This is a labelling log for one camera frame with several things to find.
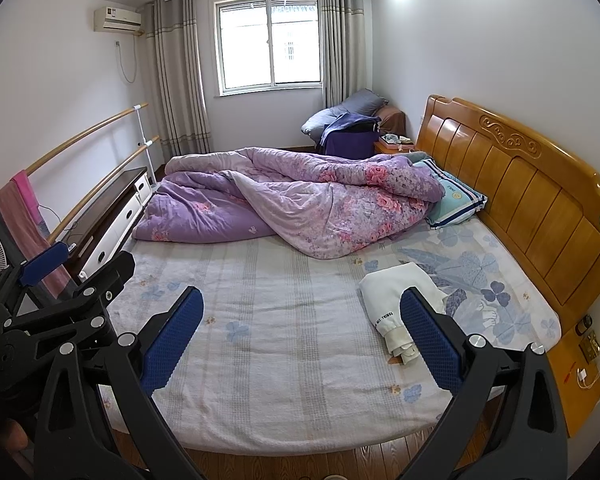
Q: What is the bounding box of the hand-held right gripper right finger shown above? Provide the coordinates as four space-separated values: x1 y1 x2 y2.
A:
399 287 568 480

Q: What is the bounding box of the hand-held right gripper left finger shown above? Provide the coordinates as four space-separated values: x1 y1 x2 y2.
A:
32 286 204 480

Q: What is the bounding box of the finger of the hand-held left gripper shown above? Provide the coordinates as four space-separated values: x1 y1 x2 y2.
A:
0 242 68 322
5 251 136 333

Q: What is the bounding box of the white button-up jacket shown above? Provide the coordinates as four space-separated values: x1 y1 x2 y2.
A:
358 261 448 366

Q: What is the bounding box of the person's left hand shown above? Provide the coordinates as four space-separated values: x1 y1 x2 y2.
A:
1 421 32 455

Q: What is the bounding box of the pink towel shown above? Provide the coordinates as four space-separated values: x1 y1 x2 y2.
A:
10 170 73 301

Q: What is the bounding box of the grey cloth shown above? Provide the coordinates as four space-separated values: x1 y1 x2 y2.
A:
0 192 51 311

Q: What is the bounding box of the dark and white low cabinet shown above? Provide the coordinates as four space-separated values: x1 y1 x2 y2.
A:
62 166 153 281

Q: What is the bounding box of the pale floral bed sheet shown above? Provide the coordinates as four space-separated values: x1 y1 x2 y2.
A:
100 215 563 456

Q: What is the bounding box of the teal striped pillow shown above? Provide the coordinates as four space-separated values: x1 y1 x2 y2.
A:
412 158 488 231

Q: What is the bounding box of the orange wooden nightstand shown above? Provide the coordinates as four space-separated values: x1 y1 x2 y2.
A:
547 330 600 438

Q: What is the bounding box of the wooden bed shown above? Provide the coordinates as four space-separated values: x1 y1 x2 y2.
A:
100 94 600 457

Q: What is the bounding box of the purple floral quilt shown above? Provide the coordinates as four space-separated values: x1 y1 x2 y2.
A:
132 146 446 260

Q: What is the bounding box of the small wooden nightstand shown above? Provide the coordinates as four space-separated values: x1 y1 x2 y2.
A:
373 135 417 156

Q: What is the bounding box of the grey striped curtain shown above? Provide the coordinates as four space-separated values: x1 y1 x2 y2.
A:
145 0 212 157
320 0 376 111

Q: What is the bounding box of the dark purple bag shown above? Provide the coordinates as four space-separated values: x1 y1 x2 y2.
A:
321 114 382 157

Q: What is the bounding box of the brown chair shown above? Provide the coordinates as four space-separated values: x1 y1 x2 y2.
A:
377 105 407 136

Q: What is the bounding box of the blue-grey bedding bundle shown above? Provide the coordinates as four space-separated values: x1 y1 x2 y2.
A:
301 88 388 136

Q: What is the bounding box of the white framed window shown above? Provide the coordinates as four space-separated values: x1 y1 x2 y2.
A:
211 0 326 97

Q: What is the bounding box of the wooden double-rail barre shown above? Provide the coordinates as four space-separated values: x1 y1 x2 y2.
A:
0 103 160 246

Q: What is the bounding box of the brass wall socket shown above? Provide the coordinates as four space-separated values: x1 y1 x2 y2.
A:
579 331 600 362

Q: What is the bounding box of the air conditioner power cord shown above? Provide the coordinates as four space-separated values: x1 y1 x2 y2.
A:
115 40 139 84

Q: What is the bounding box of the white wall air conditioner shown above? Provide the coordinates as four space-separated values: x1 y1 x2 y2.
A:
93 6 143 36

